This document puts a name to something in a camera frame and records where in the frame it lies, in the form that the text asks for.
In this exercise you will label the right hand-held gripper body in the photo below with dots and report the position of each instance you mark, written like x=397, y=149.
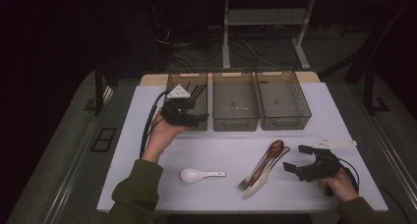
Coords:
x=319, y=168

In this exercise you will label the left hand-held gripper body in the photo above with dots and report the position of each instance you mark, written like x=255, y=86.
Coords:
x=175, y=114

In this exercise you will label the brown wooden spoon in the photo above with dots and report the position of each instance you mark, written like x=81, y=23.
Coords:
x=276, y=147

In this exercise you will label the metal table knife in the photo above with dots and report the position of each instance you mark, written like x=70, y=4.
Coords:
x=257, y=184

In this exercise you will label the grey plastic bin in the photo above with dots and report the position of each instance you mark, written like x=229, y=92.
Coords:
x=235, y=102

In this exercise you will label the metal fork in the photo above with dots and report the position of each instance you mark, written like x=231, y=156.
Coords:
x=243, y=184

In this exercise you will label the white ceramic spoon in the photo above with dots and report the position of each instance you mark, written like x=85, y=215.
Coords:
x=190, y=175

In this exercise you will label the person's left hand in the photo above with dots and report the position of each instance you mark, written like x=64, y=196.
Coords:
x=162, y=135

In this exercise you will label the person's right hand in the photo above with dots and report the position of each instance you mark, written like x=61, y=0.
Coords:
x=341, y=186

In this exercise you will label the white table cover sheet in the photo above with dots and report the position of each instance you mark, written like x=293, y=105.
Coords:
x=213, y=152

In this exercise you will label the white metal stand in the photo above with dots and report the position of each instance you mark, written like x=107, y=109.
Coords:
x=226, y=37

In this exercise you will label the black metal stand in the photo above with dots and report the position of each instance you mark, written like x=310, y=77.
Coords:
x=369, y=96
x=98, y=93

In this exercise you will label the metal floor rail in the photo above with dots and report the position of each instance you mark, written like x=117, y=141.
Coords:
x=393, y=158
x=70, y=181

